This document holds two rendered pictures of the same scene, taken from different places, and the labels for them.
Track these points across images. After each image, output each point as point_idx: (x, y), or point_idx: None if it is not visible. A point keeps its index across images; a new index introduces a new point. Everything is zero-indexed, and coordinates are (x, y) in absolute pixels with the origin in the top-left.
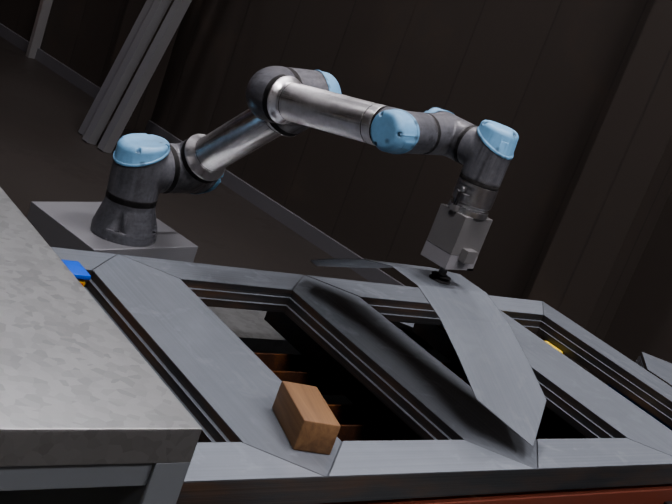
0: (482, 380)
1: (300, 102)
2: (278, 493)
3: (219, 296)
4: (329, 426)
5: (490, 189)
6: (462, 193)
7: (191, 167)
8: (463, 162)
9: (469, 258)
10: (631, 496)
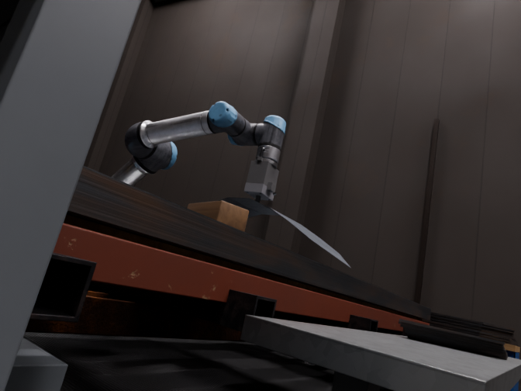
0: (307, 234)
1: (160, 124)
2: (217, 240)
3: None
4: (241, 209)
5: (277, 147)
6: (263, 151)
7: None
8: (259, 139)
9: (273, 187)
10: (393, 317)
